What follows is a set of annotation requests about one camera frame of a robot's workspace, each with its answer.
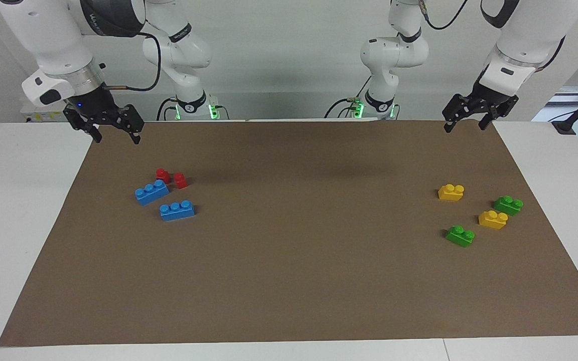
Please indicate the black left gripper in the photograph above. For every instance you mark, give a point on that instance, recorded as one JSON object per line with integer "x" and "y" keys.
{"x": 487, "y": 100}

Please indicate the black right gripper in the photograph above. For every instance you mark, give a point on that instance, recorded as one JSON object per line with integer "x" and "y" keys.
{"x": 101, "y": 110}

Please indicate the blue three-stud toy block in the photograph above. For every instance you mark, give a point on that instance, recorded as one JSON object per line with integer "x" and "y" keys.
{"x": 151, "y": 194}
{"x": 177, "y": 210}

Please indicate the green two-stud toy block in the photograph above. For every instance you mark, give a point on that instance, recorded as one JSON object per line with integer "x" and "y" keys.
{"x": 508, "y": 205}
{"x": 460, "y": 236}

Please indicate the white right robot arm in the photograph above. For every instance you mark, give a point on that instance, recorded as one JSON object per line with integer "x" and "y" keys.
{"x": 53, "y": 45}

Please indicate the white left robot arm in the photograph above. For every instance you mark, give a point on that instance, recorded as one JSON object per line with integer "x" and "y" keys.
{"x": 520, "y": 45}

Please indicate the red one-stud toy block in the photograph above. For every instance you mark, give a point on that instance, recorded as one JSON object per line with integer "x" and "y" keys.
{"x": 181, "y": 181}
{"x": 163, "y": 175}

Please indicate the yellow two-stud toy block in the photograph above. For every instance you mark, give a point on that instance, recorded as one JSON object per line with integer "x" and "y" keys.
{"x": 492, "y": 220}
{"x": 451, "y": 193}

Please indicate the white power box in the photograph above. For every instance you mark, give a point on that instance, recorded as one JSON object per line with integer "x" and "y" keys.
{"x": 43, "y": 116}

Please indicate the brown table mat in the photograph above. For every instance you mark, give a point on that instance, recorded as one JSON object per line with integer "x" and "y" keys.
{"x": 289, "y": 281}

